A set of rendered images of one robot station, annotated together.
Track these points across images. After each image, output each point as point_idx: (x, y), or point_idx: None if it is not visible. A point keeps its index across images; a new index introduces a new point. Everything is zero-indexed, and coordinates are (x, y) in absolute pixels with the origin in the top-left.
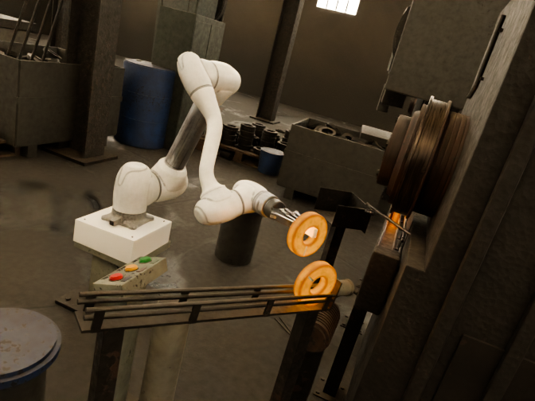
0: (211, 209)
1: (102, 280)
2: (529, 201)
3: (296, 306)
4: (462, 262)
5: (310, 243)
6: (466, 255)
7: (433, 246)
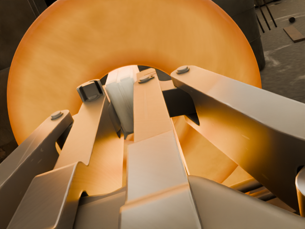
0: None
1: None
2: None
3: (249, 193)
4: (36, 13)
5: (132, 141)
6: (32, 1)
7: (18, 13)
